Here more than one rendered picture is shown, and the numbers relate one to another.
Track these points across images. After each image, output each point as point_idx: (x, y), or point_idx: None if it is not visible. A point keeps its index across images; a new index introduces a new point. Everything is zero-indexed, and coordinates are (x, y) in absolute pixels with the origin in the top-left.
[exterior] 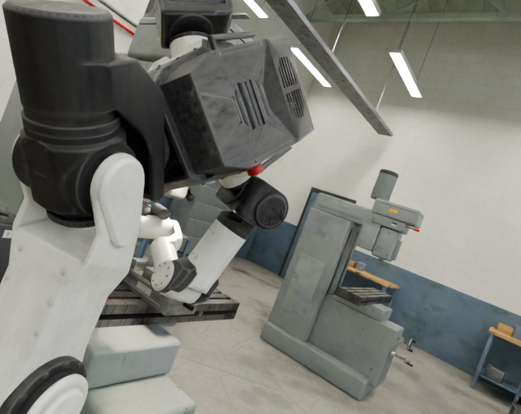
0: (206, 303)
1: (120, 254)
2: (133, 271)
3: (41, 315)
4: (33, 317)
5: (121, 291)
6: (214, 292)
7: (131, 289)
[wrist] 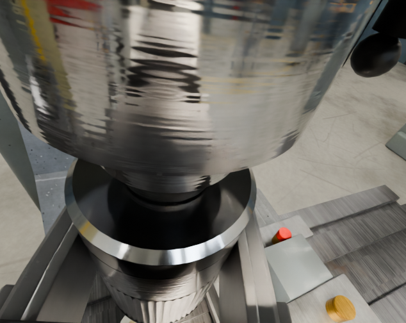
0: None
1: None
2: (214, 288)
3: None
4: None
5: (188, 320)
6: None
7: (214, 322)
